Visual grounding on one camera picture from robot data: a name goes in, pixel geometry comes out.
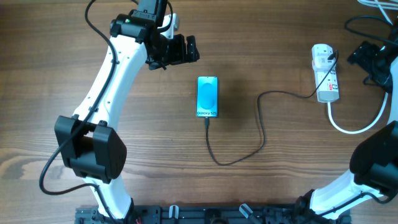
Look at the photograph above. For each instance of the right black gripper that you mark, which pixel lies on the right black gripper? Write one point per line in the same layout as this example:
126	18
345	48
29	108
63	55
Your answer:
361	55

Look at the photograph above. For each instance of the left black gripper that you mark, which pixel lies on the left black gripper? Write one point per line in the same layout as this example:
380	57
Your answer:
178	56

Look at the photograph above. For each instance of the turquoise Galaxy smartphone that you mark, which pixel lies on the turquoise Galaxy smartphone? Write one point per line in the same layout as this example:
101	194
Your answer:
207	97

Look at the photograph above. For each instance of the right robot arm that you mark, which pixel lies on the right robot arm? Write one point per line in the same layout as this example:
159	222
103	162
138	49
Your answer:
372	172

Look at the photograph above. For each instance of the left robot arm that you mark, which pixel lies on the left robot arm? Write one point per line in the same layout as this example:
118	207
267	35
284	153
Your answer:
88	140

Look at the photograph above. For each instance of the white USB charger plug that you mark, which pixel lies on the white USB charger plug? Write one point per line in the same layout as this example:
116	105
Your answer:
322	63

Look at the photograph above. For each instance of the white power strip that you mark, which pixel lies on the white power strip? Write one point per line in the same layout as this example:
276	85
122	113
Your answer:
326	83

